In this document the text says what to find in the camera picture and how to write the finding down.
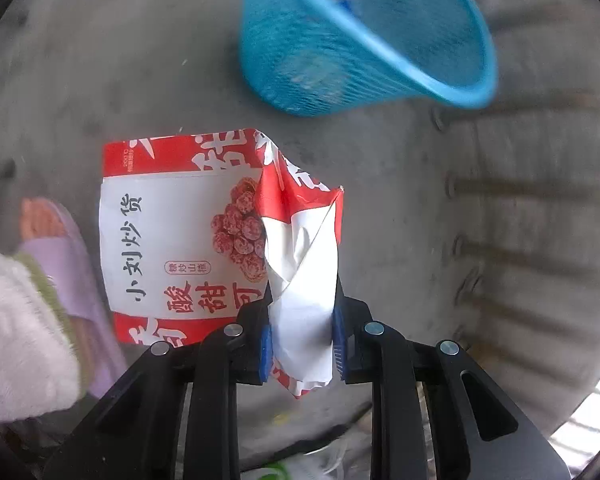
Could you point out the white fluffy pant leg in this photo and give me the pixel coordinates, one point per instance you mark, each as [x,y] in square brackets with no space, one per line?
[42,369]

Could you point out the blue mesh trash basket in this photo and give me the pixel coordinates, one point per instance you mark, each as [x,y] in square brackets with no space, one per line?
[318,57]

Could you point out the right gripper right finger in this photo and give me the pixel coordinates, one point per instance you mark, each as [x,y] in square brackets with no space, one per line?
[435,405]

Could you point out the purple slipper with foot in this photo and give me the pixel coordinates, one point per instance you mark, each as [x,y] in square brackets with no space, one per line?
[54,241]

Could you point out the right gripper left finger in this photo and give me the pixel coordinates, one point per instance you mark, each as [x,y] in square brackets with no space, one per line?
[174,410]

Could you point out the red white snack bag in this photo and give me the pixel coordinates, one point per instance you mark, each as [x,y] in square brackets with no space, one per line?
[193,228]

